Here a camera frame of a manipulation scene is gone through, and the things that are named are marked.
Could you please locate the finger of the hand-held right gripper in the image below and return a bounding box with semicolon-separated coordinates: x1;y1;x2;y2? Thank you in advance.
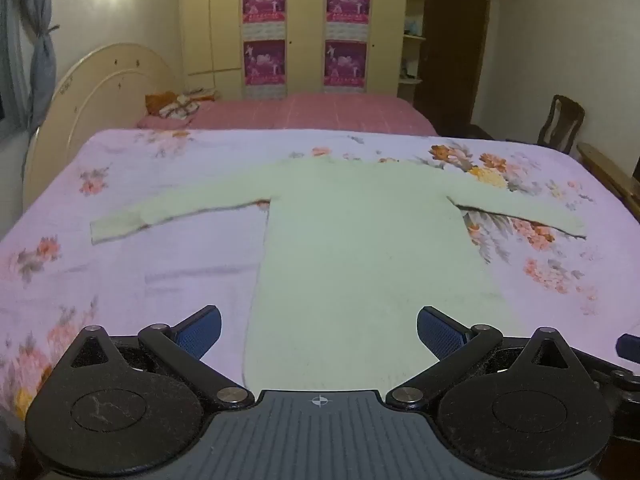
616;334;640;362
594;366;640;442

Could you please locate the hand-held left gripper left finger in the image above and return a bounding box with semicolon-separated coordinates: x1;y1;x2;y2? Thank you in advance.
62;305;254;411

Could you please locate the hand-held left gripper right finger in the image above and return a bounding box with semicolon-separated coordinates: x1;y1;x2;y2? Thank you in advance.
386;306;581;411

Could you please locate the pale green sweater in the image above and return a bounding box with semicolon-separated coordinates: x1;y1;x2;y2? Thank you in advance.
90;155;587;392

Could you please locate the floral lilac bedsheet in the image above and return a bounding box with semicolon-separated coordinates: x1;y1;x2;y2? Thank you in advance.
0;129;640;461

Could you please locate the orange cloth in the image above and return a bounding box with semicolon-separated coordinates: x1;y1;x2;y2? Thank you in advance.
145;91;179;118

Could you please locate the dark wooden chair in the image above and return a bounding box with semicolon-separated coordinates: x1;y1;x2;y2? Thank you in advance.
537;94;586;156

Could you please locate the pink checked bedsheet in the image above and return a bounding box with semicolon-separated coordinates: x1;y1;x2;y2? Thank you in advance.
136;92;438;137

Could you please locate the cream arched headboard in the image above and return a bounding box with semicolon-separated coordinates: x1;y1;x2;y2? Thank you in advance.
22;42;177;216

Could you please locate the cream corner shelf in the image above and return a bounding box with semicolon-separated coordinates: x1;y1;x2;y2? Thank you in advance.
397;0;431;103

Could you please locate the dark brown door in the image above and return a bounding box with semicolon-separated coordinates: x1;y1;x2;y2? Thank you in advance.
415;0;493;135

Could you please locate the cream wardrobe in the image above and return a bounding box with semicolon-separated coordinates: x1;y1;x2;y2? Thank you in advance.
180;0;524;102

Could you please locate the grey blue curtain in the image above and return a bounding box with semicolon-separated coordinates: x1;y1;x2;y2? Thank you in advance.
0;0;60;137

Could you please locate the wooden bed frame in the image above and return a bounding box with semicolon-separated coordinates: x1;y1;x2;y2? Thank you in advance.
576;142;640;222

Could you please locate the purple wall poster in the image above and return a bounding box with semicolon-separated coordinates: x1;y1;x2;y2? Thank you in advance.
243;40;287;99
324;41;369;95
326;0;371;41
242;0;287;41

